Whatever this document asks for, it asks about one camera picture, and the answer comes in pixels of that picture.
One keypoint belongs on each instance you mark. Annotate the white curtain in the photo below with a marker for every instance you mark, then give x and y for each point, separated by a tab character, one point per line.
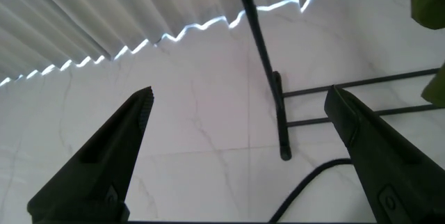
104	8

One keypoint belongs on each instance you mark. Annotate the black clothes rack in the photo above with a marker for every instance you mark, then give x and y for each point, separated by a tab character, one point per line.
257	32

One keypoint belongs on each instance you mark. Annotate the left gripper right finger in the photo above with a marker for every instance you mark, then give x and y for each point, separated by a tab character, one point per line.
393	168

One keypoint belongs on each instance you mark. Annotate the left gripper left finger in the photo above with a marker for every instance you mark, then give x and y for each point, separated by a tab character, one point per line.
97	168

